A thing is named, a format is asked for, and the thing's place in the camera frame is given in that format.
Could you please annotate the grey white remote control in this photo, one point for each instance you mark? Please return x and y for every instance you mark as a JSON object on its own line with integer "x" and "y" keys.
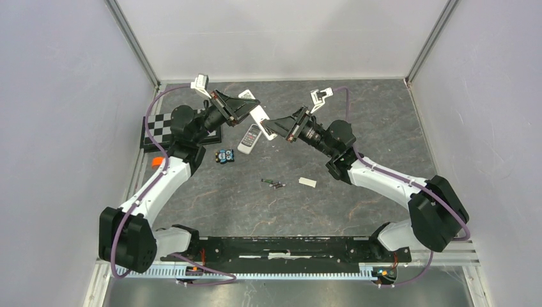
{"x": 249, "y": 139}

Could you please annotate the dark AAA battery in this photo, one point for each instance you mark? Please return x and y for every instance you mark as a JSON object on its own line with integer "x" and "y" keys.
{"x": 278, "y": 185}

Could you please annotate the white long remote control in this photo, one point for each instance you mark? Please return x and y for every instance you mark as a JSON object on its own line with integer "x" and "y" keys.
{"x": 258, "y": 114}

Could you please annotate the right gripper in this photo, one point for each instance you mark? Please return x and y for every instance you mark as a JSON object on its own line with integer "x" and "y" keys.
{"x": 291, "y": 126}

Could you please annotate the white slotted cable duct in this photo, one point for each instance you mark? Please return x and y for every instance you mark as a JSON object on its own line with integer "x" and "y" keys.
{"x": 179, "y": 270}

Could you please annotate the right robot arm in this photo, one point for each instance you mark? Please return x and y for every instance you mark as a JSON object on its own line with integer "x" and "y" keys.
{"x": 436, "y": 214}

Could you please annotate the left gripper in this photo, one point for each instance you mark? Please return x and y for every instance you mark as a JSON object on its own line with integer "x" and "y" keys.
{"x": 232, "y": 109}

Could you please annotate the black white checkerboard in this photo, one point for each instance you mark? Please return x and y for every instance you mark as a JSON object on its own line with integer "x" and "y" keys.
{"x": 160, "y": 128}

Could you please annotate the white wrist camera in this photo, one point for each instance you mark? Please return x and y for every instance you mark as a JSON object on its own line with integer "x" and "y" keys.
{"x": 200, "y": 85}
{"x": 318, "y": 97}

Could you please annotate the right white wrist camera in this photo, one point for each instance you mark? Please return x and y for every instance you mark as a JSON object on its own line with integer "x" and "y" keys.
{"x": 318, "y": 97}

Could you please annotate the white battery cover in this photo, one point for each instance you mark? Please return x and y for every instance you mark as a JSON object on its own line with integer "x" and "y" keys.
{"x": 307, "y": 182}

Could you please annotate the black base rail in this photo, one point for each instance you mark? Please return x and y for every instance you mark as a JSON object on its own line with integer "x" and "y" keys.
{"x": 312, "y": 254}

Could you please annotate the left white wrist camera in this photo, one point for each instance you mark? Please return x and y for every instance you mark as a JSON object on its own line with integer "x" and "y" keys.
{"x": 200, "y": 85}

